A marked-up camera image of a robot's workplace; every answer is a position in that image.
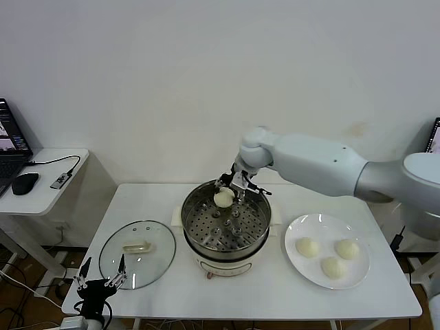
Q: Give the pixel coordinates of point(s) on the black open laptop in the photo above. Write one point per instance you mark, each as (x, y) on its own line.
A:
(436, 137)
(10, 137)

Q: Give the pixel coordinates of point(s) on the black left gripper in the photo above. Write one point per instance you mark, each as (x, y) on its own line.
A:
(94, 292)

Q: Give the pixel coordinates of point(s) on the white table leg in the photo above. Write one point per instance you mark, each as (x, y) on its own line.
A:
(334, 324)
(136, 324)

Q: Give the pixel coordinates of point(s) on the white round plate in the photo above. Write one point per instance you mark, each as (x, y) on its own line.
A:
(309, 271)

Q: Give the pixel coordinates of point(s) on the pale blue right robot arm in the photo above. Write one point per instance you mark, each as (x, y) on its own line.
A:
(309, 158)

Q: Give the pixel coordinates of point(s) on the white steamed baozi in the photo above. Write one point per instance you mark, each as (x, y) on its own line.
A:
(223, 199)
(307, 247)
(332, 269)
(348, 249)

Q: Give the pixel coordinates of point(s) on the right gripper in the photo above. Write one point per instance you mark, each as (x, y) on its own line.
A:
(239, 181)

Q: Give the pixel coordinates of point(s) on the black computer mouse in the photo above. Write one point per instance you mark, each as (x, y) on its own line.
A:
(24, 184)

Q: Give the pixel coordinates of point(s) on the cream electric cooker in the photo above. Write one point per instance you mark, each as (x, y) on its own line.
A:
(223, 266)

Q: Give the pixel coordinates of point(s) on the stainless steel steamer basket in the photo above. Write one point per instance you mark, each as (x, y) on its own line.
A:
(256, 225)

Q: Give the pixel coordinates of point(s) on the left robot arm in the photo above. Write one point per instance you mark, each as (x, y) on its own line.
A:
(94, 324)

